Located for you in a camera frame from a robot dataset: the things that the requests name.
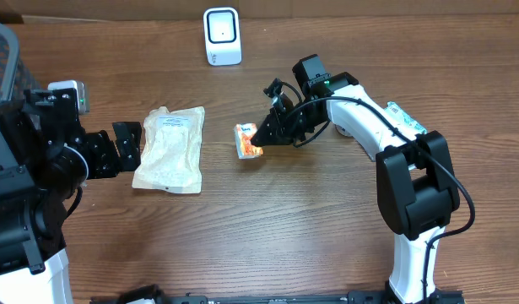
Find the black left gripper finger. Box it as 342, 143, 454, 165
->
112, 122, 142, 171
86, 130, 120, 179

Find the small orange box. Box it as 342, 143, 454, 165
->
234, 123, 263, 160

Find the beige rice pouch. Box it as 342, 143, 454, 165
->
132, 106, 205, 194

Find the green lid clear jar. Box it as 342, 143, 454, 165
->
335, 125, 352, 138

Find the teal white snack packet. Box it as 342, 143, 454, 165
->
385, 101, 428, 134

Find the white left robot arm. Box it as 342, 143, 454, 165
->
0, 89, 142, 303

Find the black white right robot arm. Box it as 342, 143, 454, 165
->
251, 54, 475, 303

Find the white barcode scanner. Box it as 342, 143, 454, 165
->
203, 7, 242, 66

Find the black plastic mesh basket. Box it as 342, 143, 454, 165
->
0, 23, 42, 116

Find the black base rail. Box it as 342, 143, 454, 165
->
89, 285, 467, 304

